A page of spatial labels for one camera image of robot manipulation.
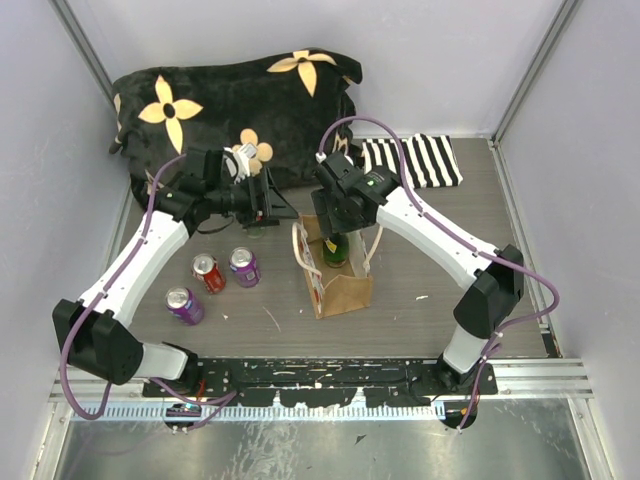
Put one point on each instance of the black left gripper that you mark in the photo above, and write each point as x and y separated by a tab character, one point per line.
267	208

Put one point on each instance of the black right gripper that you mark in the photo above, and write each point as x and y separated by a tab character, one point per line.
323	207

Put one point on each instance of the clear glass bottle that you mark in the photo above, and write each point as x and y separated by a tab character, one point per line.
255	232

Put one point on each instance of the green glass bottle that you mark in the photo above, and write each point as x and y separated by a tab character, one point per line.
335	250

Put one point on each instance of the purple soda can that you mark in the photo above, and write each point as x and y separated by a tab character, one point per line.
243	264
182	303

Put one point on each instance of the brown canvas tote bag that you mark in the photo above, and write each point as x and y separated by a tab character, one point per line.
334	290

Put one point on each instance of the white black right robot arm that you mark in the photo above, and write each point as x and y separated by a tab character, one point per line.
489	277

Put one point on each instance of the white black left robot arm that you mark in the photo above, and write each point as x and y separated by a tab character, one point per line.
94	331

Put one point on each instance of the red soda can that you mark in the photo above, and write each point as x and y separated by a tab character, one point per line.
205	268

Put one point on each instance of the black white striped cloth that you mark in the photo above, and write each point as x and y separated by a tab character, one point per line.
430	160

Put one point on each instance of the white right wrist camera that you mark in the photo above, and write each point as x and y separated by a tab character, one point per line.
335	164

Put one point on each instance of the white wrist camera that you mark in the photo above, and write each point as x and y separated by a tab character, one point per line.
335	164
240	162

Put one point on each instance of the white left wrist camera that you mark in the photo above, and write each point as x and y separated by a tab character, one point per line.
240	162

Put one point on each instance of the black mounting base rail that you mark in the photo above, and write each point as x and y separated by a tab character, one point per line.
314	383

